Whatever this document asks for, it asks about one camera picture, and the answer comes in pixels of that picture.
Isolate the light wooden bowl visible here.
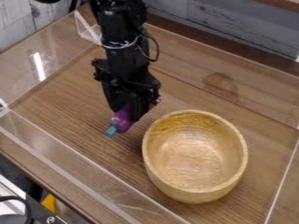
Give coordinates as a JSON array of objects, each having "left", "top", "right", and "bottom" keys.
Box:
[{"left": 143, "top": 109, "right": 248, "bottom": 204}]

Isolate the yellow and black equipment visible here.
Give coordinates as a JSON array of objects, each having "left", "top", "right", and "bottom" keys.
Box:
[{"left": 25, "top": 191, "right": 72, "bottom": 224}]

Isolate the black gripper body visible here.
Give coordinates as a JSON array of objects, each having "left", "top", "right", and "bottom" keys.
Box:
[{"left": 91, "top": 45, "right": 161, "bottom": 104}]

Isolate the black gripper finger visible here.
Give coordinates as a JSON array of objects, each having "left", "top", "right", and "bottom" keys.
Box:
[
  {"left": 129, "top": 93, "right": 159, "bottom": 122},
  {"left": 101, "top": 82, "right": 128, "bottom": 112}
]

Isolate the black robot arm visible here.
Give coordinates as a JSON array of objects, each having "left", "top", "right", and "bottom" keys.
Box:
[{"left": 87, "top": 0, "right": 161, "bottom": 122}]

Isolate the black cable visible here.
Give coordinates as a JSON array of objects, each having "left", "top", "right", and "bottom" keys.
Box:
[{"left": 0, "top": 196, "right": 33, "bottom": 224}]

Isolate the purple toy eggplant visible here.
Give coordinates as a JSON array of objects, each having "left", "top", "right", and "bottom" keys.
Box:
[{"left": 105, "top": 103, "right": 139, "bottom": 137}]

